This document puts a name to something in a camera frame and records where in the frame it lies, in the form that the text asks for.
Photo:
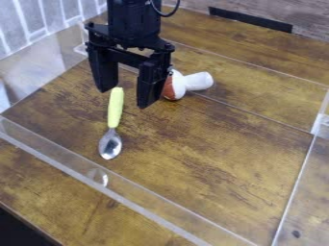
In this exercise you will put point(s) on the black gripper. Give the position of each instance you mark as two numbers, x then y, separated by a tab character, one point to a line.
132	27

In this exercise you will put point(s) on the red white toy mushroom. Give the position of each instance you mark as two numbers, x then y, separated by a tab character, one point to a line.
179	84

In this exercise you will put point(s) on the black strip on table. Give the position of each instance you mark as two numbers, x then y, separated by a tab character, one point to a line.
253	20

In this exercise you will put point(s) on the clear acrylic front barrier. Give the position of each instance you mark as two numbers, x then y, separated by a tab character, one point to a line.
194	227

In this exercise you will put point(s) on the clear acrylic barrier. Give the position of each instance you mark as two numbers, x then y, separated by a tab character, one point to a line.
194	227
303	225

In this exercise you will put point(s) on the clear acrylic right barrier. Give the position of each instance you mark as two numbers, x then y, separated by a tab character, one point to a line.
303	225

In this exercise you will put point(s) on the clear acrylic triangular bracket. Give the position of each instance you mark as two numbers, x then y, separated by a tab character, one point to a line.
80	48

